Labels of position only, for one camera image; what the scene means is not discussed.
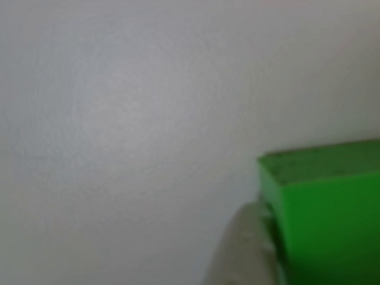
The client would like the green cube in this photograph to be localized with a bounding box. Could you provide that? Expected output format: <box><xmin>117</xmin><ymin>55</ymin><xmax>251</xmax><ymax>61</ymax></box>
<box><xmin>254</xmin><ymin>136</ymin><xmax>380</xmax><ymax>285</ymax></box>

